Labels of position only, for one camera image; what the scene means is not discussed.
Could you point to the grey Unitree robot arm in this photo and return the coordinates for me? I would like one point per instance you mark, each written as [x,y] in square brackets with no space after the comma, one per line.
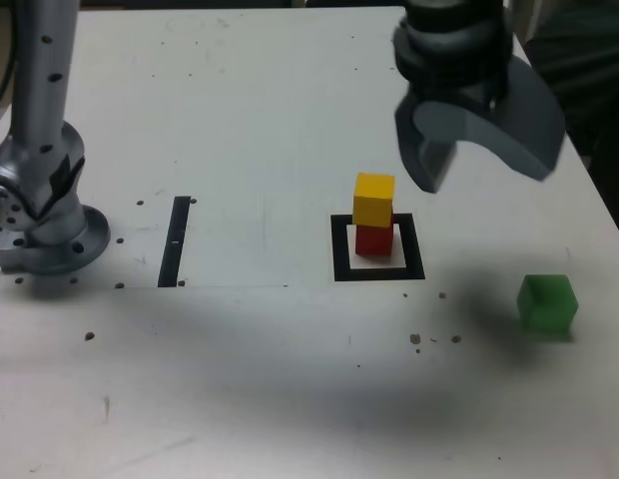
[40,100]

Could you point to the black tape square outline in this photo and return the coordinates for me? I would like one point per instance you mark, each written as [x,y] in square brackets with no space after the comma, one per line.
[339,249]

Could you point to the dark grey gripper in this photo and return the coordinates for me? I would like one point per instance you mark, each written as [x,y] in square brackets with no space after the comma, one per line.
[454,95]

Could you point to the black tape strip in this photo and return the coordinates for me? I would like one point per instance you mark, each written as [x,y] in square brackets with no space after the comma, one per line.
[174,224]

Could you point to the yellow cube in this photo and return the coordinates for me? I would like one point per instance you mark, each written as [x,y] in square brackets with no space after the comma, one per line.
[373,199]

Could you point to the green cube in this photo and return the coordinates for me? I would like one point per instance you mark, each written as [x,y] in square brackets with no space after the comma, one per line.
[546,304]

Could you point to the red cube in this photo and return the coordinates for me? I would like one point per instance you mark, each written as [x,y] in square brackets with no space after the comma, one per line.
[373,242]

